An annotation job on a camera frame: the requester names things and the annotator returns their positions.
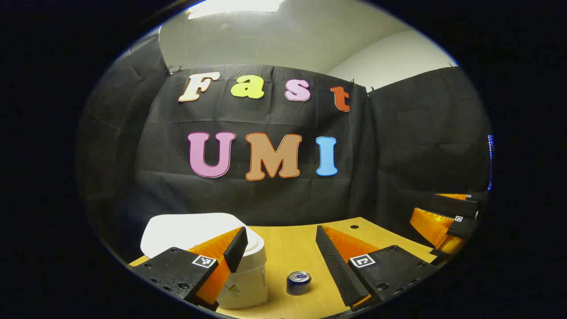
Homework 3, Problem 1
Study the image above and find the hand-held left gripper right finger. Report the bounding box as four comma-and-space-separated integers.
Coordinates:
315, 225, 439, 311

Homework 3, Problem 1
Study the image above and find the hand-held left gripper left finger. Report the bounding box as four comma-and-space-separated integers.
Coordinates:
129, 226, 249, 311

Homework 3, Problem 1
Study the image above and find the blue and silver pop can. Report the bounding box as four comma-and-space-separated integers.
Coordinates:
286, 271, 312, 296

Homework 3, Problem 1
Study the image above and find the white desktop garbage bin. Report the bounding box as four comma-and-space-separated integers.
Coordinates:
140, 213, 269, 310

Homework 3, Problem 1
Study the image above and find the wooden desktop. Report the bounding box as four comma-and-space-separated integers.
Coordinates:
128, 216, 439, 319

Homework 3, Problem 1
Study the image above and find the black backdrop cloth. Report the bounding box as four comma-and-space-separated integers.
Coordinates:
75, 33, 492, 266

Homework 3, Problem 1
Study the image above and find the ceiling light panel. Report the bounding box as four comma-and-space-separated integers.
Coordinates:
187, 0, 284, 20

